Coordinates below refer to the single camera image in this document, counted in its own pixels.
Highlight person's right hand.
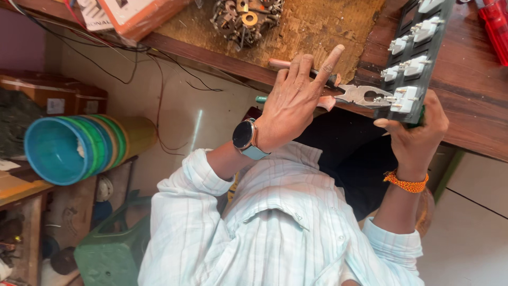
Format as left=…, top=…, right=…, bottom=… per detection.
left=374, top=89, right=450, bottom=176

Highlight person's left hand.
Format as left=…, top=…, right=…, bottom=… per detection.
left=254, top=44, right=345, bottom=152

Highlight pink handled metal pliers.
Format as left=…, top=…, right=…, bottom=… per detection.
left=269, top=58, right=393, bottom=112

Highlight black switch board panel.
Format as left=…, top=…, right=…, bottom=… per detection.
left=373, top=0, right=457, bottom=124

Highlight orange thread wristband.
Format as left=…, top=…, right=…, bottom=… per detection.
left=383, top=169, right=429, bottom=194

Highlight black trousers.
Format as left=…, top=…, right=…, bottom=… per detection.
left=242, top=106, right=399, bottom=222

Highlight brown round wooden seat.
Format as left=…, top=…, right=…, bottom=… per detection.
left=415, top=187, right=436, bottom=239

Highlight brown fibre board mat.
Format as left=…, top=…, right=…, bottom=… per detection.
left=155, top=0, right=386, bottom=84

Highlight pile of metal parts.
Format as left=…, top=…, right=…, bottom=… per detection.
left=210, top=0, right=285, bottom=51

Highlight white striped shirt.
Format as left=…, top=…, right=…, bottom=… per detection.
left=138, top=142, right=425, bottom=286

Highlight orange cardboard box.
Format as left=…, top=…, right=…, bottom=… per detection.
left=97, top=0, right=191, bottom=43

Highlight white printed booklet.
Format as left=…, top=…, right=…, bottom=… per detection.
left=75, top=0, right=116, bottom=32

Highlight stack of coloured plastic bowls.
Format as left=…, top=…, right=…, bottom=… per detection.
left=24, top=114, right=158, bottom=186

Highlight green plastic stool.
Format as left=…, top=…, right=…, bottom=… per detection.
left=73, top=190, right=153, bottom=286

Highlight brown wooden box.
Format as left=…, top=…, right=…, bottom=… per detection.
left=0, top=69, right=108, bottom=117

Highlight dark green cloth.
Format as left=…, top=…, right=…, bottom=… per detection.
left=0, top=87, right=45, bottom=159

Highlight cluttered wooden shelf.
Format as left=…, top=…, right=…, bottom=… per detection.
left=0, top=157, right=139, bottom=286

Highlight black smartwatch grey strap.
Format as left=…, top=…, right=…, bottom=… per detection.
left=232, top=118, right=271, bottom=161

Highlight group of white switch backs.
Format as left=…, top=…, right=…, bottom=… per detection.
left=380, top=0, right=446, bottom=114

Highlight thin black cable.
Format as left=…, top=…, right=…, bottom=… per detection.
left=7, top=0, right=224, bottom=93

